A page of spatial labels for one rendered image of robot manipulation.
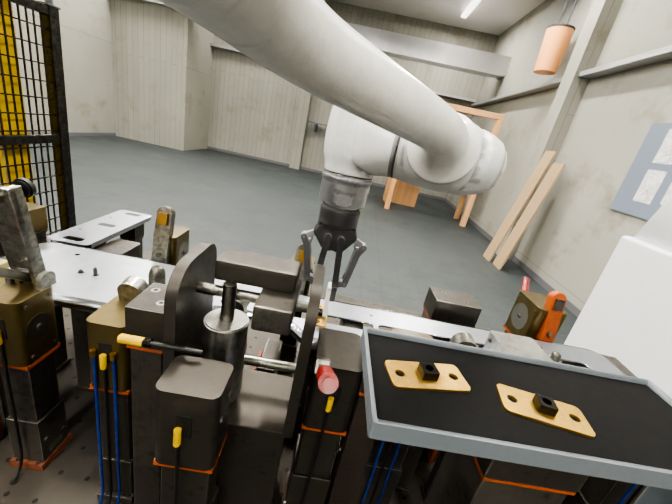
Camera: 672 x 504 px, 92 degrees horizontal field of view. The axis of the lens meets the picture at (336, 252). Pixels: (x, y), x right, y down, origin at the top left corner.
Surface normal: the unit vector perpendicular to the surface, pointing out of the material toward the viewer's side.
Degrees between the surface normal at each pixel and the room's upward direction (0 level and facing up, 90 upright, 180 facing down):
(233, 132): 90
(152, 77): 90
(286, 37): 131
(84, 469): 0
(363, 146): 94
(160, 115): 90
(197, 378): 0
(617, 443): 0
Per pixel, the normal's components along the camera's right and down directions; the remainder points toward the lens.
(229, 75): -0.09, 0.33
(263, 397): 0.20, -0.92
